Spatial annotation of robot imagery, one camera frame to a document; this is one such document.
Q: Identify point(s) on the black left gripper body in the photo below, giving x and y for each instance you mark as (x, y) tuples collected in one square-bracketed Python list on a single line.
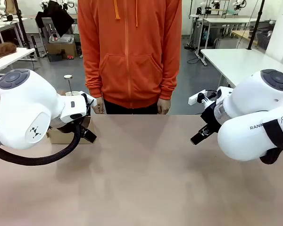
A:
[(66, 128)]

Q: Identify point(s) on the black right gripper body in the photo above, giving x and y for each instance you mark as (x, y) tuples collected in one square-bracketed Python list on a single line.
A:
[(211, 116)]

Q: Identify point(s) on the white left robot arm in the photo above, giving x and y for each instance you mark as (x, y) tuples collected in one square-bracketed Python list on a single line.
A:
[(21, 106)]

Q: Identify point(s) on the orange-sleeved right forearm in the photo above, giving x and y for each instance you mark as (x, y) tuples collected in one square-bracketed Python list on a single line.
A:
[(93, 75)]

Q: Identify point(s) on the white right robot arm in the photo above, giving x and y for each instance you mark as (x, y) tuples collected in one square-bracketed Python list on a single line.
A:
[(245, 96)]

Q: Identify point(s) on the orange-sleeved left forearm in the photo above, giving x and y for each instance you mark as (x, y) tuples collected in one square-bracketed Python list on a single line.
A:
[(171, 75)]

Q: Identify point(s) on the person's right hand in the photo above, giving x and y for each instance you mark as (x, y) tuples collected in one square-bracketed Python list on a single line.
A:
[(100, 104)]

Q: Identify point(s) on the person's left hand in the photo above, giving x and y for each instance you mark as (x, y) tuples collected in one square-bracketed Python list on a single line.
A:
[(164, 107)]

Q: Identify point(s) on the white power strip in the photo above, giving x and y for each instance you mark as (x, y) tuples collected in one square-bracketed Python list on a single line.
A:
[(193, 98)]

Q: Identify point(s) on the white round container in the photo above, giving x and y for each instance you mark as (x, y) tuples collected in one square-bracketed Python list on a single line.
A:
[(73, 93)]

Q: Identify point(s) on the black trousers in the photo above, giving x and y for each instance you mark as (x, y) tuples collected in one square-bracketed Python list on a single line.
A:
[(132, 109)]

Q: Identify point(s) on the metal knob on thin rod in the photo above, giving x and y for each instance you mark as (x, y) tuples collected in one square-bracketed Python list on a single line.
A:
[(68, 77)]

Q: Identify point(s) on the large white table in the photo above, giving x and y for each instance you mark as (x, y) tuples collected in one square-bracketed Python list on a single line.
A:
[(240, 61)]

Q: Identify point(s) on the small black box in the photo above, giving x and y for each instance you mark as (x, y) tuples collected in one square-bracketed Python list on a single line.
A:
[(54, 58)]

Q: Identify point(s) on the brown cardboard box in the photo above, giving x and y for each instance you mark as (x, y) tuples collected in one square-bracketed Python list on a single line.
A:
[(61, 49)]

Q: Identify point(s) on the light wooden table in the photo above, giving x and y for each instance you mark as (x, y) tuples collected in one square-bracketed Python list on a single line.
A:
[(241, 34)]

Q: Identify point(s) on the white table with fur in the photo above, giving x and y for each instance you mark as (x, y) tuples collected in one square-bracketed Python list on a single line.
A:
[(11, 58)]

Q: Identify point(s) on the grey plastic tray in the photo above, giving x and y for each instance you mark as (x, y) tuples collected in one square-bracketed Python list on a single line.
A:
[(62, 38)]

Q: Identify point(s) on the person in orange hoodie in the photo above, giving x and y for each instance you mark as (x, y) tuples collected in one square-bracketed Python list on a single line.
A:
[(129, 51)]

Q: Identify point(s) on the black mesh crate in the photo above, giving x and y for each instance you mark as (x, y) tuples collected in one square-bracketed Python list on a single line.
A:
[(264, 38)]

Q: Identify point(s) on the white height-adjustable desk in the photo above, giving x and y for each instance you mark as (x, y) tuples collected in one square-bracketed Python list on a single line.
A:
[(226, 20)]

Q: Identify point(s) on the brown furry object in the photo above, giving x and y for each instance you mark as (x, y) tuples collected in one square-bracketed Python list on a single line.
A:
[(2, 50)]

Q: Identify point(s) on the black tripod pole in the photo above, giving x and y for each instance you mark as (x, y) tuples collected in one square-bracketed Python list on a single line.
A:
[(22, 26), (255, 26)]

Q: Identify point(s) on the black jacket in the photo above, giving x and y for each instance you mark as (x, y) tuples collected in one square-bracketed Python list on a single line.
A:
[(59, 16)]

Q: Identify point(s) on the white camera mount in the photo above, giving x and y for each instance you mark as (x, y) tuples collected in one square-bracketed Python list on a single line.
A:
[(208, 101)]

